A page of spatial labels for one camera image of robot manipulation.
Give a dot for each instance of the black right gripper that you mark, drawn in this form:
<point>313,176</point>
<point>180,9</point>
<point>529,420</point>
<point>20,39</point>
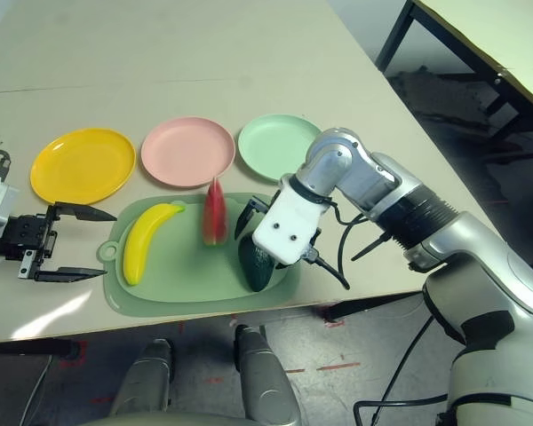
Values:
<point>260,207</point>

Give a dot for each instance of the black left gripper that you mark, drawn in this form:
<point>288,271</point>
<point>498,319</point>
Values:
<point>24,237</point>

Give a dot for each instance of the dark green avocado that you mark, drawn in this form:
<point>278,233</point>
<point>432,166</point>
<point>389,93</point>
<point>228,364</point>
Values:
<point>255,270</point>

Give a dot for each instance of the red watermelon slice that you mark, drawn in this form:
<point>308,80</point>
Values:
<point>215,217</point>

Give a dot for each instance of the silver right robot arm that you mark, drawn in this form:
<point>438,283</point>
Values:
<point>462,239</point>

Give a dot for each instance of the yellow toy banana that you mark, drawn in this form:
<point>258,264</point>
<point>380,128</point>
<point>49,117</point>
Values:
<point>140,248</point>

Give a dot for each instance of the yellow round plate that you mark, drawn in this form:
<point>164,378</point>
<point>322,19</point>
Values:
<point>82,166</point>

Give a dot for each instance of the green cutting board tray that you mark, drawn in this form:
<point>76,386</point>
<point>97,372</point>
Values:
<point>191,275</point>

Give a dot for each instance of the light green round plate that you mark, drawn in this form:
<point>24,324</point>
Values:
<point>271,146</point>

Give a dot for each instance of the pink round plate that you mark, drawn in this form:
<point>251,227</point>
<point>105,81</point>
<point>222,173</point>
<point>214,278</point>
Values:
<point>186,151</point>

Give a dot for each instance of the silver right robot leg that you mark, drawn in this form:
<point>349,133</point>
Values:
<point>262,377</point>

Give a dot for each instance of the silver robot leg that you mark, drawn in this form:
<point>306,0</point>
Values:
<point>262,377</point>
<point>144,377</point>

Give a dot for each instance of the red floor tape strip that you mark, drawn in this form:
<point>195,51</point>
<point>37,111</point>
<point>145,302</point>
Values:
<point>337,367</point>

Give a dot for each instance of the silver left robot leg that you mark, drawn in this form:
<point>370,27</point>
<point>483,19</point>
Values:
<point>144,377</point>

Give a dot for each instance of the grey robot waist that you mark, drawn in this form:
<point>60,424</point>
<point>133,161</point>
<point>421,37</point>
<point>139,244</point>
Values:
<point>160,420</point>

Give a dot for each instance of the black-framed side table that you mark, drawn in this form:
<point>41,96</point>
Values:
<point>493,26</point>

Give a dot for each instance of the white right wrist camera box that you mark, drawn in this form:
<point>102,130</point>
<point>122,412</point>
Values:
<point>284,222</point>

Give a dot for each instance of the black table frame bar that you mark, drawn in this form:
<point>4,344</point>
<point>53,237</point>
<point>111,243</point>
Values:
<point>26,348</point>
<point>373,307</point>

